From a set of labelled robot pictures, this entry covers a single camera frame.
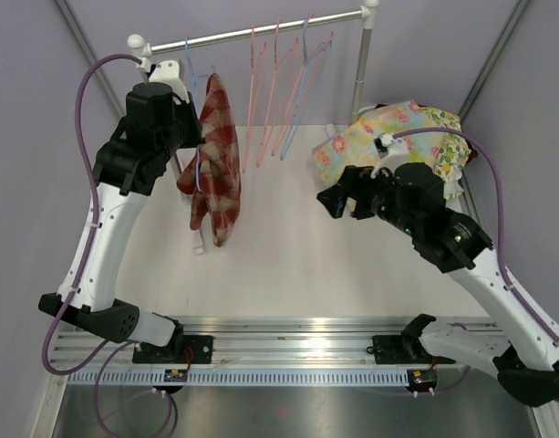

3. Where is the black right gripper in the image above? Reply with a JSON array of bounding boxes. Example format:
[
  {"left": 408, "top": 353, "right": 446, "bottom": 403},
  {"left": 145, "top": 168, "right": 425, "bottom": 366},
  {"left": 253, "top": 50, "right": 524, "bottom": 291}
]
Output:
[{"left": 318, "top": 162, "right": 421, "bottom": 238}]

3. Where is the pastel tie-dye garment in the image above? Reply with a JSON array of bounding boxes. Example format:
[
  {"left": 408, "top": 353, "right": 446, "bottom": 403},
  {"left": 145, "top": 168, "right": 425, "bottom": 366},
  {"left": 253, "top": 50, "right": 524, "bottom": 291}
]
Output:
[{"left": 311, "top": 99, "right": 449, "bottom": 215}]

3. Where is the red beige checked garment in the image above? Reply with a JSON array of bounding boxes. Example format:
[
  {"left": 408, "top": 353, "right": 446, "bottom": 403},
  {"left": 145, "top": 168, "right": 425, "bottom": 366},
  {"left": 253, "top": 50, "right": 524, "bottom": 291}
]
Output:
[{"left": 177, "top": 73, "right": 242, "bottom": 247}]

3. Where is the yellow green floral garment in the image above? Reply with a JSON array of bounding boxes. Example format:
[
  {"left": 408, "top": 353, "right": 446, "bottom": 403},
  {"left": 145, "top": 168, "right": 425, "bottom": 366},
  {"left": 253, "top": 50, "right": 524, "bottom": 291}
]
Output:
[{"left": 423, "top": 107, "right": 471, "bottom": 200}]

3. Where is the red black plaid skirt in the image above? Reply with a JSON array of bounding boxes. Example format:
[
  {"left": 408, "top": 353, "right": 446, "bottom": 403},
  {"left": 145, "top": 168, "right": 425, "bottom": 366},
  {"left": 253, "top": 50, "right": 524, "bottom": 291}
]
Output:
[{"left": 466, "top": 141, "right": 478, "bottom": 164}]

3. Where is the pink wire hanger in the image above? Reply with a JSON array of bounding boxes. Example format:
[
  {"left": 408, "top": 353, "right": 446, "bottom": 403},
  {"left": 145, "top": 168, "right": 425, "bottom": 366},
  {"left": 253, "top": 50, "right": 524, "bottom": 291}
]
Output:
[{"left": 270, "top": 13, "right": 334, "bottom": 159}]

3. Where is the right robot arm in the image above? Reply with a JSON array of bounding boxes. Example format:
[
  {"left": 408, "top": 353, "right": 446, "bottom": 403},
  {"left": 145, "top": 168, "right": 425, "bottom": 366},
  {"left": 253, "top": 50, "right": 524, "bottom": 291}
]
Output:
[{"left": 316, "top": 162, "right": 559, "bottom": 407}]

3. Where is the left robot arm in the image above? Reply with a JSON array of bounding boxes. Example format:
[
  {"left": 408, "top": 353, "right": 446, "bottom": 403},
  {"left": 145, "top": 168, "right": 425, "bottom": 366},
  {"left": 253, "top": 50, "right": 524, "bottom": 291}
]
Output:
[{"left": 38, "top": 82, "right": 202, "bottom": 362}]

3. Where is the white plastic perforated basket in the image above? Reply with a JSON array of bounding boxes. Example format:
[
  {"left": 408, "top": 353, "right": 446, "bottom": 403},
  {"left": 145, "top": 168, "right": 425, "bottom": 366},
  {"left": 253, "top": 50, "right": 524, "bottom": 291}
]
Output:
[{"left": 350, "top": 104, "right": 386, "bottom": 124}]

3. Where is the white metal clothes rack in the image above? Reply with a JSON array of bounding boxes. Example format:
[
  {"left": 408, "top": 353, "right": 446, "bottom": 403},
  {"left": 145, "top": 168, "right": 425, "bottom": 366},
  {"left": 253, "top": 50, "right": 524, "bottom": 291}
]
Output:
[{"left": 126, "top": 0, "right": 380, "bottom": 255}]

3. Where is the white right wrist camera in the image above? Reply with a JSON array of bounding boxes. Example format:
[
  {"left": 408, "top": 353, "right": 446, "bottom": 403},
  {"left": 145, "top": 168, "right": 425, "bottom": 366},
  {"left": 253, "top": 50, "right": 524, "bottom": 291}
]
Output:
[{"left": 370, "top": 133, "right": 409, "bottom": 179}]

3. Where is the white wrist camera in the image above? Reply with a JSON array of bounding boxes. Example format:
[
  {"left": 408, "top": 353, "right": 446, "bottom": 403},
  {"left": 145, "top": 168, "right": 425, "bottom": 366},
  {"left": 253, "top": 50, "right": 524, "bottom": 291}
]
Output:
[
  {"left": 370, "top": 133, "right": 409, "bottom": 179},
  {"left": 137, "top": 57, "right": 190, "bottom": 103}
]

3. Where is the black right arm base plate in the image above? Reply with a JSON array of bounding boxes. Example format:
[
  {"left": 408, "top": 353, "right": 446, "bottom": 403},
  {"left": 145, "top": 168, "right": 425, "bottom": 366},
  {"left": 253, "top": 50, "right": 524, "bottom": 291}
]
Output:
[{"left": 365, "top": 335, "right": 430, "bottom": 365}]

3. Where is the aluminium mounting rail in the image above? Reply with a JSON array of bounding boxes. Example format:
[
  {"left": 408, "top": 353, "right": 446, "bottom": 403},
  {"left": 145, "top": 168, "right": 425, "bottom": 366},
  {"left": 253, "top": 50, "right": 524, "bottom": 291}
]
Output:
[{"left": 49, "top": 317, "right": 505, "bottom": 369}]

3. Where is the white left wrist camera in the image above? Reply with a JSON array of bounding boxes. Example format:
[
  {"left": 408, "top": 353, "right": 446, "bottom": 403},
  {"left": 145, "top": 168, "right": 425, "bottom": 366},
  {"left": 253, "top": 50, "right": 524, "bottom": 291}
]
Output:
[{"left": 137, "top": 57, "right": 190, "bottom": 103}]

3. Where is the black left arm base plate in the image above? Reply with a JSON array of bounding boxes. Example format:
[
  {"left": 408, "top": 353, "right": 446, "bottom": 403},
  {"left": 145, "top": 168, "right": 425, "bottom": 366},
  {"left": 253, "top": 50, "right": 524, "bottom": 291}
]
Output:
[{"left": 132, "top": 334, "right": 213, "bottom": 365}]

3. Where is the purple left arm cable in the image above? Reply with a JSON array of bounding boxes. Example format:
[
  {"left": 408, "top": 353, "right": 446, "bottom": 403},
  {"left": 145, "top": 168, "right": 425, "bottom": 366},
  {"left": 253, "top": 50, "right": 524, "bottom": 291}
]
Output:
[{"left": 41, "top": 53, "right": 176, "bottom": 433}]

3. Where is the white slotted cable duct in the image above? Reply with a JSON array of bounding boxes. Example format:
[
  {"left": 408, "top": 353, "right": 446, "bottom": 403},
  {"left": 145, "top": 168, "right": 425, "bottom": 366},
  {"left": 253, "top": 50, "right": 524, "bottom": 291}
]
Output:
[{"left": 68, "top": 368, "right": 409, "bottom": 387}]

